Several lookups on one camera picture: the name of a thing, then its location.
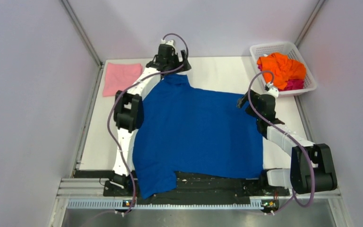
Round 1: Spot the aluminium corner post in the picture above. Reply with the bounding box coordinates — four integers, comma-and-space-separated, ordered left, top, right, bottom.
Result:
59, 0, 102, 67
294, 0, 327, 47

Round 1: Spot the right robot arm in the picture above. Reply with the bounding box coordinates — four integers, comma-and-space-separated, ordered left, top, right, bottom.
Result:
237, 89, 337, 195

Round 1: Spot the magenta t shirt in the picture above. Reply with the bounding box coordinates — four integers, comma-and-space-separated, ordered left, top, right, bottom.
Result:
283, 79, 304, 91

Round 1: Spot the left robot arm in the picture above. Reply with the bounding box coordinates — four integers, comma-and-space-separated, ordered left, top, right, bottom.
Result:
109, 41, 191, 195

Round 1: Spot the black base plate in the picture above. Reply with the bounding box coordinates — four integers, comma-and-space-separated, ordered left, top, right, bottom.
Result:
74, 170, 290, 205

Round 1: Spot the right aluminium corner post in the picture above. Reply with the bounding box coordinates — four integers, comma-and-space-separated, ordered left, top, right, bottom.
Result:
294, 0, 327, 47

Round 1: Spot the orange t shirt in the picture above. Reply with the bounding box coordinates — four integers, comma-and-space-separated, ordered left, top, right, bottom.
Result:
257, 52, 306, 91

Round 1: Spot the folded pink t shirt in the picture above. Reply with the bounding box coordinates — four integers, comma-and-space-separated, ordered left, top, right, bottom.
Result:
103, 63, 143, 97

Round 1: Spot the blue t shirt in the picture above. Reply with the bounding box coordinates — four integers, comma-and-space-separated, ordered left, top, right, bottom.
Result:
132, 74, 263, 199

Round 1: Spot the white plastic basket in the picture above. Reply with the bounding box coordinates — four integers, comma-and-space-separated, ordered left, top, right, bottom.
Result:
250, 42, 317, 97

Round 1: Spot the aluminium front rail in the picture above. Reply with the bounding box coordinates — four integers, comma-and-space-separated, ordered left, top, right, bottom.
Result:
56, 177, 342, 211

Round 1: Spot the left aluminium corner post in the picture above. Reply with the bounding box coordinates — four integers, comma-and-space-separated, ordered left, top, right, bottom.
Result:
59, 0, 102, 67

